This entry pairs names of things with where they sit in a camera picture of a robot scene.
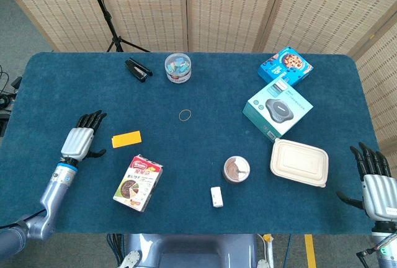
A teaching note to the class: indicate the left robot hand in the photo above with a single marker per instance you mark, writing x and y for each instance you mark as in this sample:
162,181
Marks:
76,142

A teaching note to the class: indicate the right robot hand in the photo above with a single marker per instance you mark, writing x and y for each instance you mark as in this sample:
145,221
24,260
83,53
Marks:
379,190

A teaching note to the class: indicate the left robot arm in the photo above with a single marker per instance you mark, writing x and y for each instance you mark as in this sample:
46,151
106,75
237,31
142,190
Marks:
46,199

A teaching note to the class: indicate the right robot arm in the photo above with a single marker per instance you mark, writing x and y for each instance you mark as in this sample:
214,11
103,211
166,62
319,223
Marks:
384,243

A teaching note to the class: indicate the red and white snack box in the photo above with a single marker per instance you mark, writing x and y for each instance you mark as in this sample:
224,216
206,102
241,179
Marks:
138,183

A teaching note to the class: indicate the teal speakerphone box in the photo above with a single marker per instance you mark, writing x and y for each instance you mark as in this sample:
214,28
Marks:
277,108

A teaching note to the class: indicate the small white box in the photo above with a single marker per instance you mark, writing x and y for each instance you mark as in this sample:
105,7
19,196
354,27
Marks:
217,197

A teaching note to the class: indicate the blue cookie box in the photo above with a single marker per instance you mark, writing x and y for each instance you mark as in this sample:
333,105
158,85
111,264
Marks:
285,66

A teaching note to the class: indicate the beige lidded food container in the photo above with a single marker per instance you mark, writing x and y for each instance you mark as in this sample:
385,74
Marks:
298,162

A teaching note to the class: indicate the black stapler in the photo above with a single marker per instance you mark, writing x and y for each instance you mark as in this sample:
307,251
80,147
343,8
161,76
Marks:
138,69

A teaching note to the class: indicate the loose rubber band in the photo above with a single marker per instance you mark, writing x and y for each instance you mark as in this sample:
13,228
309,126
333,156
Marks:
185,115

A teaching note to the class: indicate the blue table cloth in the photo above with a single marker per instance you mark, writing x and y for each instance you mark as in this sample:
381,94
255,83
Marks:
192,156

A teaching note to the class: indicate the clear jar of binder clips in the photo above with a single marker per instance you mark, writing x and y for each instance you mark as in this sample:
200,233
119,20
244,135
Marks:
177,67

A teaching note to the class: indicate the black tripod stand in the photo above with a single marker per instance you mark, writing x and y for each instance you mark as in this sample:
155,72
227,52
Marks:
107,13

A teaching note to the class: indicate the clear jar of rubber bands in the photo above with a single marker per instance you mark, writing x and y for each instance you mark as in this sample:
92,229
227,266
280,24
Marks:
237,170

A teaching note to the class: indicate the grey robot torso base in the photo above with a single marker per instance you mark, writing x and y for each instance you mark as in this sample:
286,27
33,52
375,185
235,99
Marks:
192,251

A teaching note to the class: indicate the bamboo folding screen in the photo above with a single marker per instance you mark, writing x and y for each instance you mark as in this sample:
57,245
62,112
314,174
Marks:
217,7

